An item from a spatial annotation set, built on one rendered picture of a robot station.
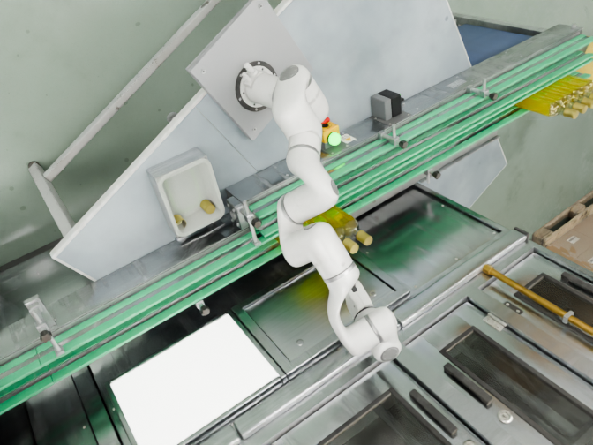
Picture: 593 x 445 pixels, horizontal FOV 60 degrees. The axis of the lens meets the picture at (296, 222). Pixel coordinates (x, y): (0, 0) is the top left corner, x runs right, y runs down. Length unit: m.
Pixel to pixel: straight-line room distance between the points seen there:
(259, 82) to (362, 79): 0.51
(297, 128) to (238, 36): 0.42
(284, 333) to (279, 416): 0.26
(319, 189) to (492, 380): 0.70
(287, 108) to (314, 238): 0.33
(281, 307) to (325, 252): 0.51
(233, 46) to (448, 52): 0.99
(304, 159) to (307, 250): 0.22
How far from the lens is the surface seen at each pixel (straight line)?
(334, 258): 1.19
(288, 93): 1.32
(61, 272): 2.23
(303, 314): 1.63
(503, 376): 1.53
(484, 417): 1.43
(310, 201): 1.23
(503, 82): 2.27
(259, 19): 1.64
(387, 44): 2.00
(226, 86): 1.61
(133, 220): 1.67
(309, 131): 1.32
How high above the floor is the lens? 2.17
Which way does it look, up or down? 45 degrees down
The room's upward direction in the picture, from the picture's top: 127 degrees clockwise
